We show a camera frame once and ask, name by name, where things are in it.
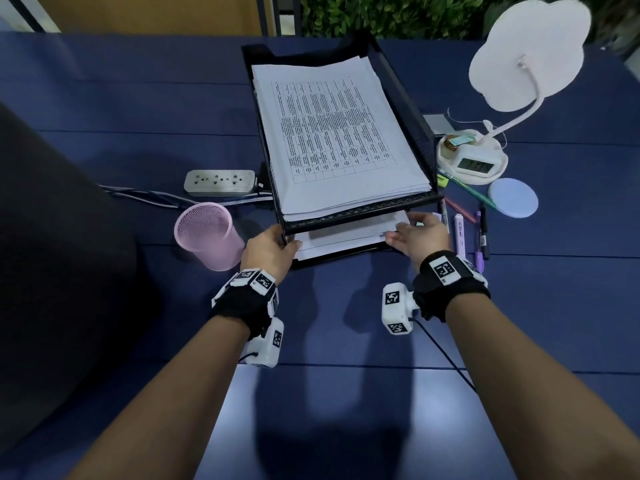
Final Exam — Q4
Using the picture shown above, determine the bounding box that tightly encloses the person's right forearm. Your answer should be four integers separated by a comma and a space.
445, 293, 640, 480

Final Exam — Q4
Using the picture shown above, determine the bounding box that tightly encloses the white board panel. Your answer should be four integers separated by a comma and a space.
0, 0, 61, 33

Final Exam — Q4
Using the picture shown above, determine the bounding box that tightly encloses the person's right hand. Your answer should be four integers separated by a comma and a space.
383, 211, 453, 275

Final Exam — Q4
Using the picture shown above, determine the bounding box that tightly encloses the black right wristband with markers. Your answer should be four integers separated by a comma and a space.
411, 250, 492, 323

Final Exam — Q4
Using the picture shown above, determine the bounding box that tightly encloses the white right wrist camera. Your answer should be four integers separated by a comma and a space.
381, 283, 421, 337

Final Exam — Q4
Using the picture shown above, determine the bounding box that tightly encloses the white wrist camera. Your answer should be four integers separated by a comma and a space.
381, 283, 421, 337
239, 317, 285, 369

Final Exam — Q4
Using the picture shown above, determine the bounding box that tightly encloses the large black chair back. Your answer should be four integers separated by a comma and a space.
0, 102, 146, 453

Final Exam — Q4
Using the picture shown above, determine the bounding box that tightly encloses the pink mesh cup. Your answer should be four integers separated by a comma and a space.
173, 202, 246, 272

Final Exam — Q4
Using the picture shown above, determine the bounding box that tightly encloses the printed paper sheet bundle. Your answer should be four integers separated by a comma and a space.
251, 55, 433, 223
292, 209, 413, 261
279, 182, 433, 223

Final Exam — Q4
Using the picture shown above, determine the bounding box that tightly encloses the black right camera cable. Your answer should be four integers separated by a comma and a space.
412, 317, 477, 393

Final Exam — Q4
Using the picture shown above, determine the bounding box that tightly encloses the power strip cable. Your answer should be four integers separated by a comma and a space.
97, 183, 273, 209

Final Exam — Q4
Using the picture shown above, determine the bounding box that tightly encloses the white flower-shaped desk lamp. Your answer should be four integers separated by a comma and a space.
436, 0, 593, 185

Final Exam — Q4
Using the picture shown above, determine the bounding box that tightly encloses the bunch of coloured markers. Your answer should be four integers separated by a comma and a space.
437, 169, 499, 275

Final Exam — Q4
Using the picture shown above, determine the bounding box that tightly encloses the black mesh tiered tray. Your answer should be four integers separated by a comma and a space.
241, 32, 445, 271

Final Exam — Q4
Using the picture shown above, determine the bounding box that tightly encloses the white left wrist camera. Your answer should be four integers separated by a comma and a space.
239, 317, 285, 369

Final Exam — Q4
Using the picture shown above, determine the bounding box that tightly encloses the white power strip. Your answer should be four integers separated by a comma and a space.
183, 169, 259, 198

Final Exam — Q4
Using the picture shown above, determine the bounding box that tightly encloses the small grey square card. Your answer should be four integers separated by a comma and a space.
422, 113, 453, 137

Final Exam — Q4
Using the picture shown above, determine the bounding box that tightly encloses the dark metal door frame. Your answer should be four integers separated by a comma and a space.
255, 0, 303, 37

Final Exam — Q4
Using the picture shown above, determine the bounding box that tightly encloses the person's left hand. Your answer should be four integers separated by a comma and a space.
239, 223, 303, 285

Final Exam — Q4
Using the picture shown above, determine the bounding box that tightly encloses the small digital clock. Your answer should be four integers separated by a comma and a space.
455, 157, 496, 175

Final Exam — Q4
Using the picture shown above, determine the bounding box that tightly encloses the black left wristband with markers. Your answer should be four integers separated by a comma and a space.
209, 268, 280, 341

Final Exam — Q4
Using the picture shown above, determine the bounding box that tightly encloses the pale blue round pad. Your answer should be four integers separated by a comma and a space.
487, 178, 539, 219

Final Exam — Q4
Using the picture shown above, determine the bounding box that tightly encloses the green plant wall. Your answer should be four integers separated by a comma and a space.
299, 0, 640, 43

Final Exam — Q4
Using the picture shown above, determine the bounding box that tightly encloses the person's left forearm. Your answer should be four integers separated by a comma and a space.
67, 314, 251, 480

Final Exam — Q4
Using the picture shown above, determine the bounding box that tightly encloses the black wristband with markers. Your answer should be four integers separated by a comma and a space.
209, 268, 280, 341
411, 250, 492, 323

